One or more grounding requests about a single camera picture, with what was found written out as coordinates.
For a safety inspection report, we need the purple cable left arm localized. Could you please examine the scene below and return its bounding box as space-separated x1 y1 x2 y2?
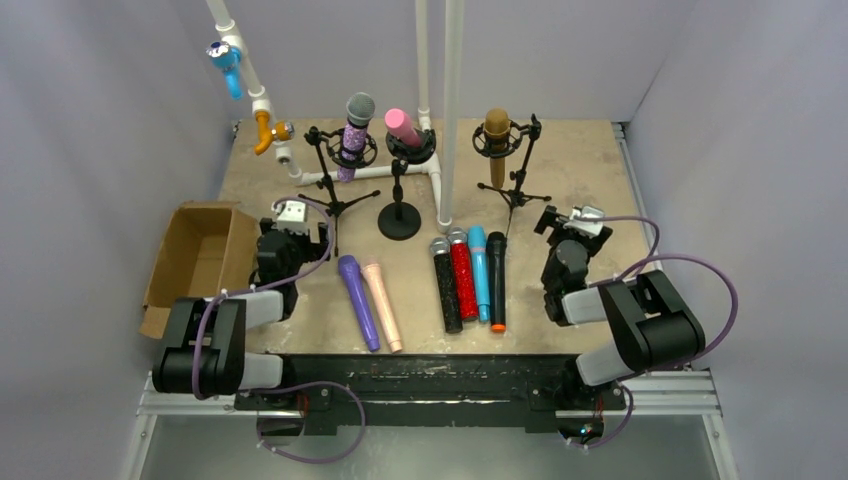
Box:
190 196 367 465

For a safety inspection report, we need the black glitter microphone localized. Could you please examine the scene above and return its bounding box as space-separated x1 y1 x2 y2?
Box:
429 237 463 334

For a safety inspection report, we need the gold microphone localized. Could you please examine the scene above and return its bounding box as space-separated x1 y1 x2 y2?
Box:
483 108 511 189

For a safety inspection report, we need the black microphone orange end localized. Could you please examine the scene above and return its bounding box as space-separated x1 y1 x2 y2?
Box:
486 231 507 334

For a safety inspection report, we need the black table edge rail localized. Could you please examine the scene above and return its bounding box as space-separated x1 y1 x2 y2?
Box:
237 354 626 438

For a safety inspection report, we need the white PVC pipe frame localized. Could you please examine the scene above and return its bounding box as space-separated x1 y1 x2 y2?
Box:
207 1 465 233

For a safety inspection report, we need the orange toy microphone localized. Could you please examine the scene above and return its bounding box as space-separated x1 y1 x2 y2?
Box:
253 110 294 155

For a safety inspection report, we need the black round-base mic stand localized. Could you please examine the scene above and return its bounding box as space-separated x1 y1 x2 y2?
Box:
377 129 437 241

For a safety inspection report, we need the brown cardboard box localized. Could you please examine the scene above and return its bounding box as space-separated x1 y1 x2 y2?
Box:
139 201 260 339

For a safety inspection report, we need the aluminium frame rail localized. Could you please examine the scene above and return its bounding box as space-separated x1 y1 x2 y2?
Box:
118 371 739 479

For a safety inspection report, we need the red glitter microphone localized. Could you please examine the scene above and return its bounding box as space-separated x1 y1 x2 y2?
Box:
447 227 479 322

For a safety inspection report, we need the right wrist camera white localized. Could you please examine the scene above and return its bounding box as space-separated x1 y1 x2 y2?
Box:
565 205 605 238

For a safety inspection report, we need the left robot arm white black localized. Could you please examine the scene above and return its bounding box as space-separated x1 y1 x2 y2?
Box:
151 219 332 399

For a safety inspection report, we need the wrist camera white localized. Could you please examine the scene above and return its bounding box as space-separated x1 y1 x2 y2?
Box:
565 205 605 238
273 200 309 236

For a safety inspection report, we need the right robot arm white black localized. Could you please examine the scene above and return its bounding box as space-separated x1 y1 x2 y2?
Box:
534 206 706 387

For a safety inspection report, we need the black tripod mic stand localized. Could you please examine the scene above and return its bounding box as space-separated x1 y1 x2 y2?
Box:
298 126 381 257
472 114 552 234

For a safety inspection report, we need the hot pink microphone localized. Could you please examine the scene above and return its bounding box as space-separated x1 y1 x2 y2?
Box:
384 108 423 149

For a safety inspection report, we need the glitter purple microphone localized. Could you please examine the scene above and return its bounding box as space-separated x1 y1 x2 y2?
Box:
338 92 376 183

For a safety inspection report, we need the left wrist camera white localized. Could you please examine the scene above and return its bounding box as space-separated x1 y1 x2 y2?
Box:
273 200 309 236

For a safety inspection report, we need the blue toy microphone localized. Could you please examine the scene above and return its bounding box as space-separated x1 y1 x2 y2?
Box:
206 40 243 100

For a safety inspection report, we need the light blue microphone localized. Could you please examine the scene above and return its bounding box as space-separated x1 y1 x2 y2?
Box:
468 225 490 323

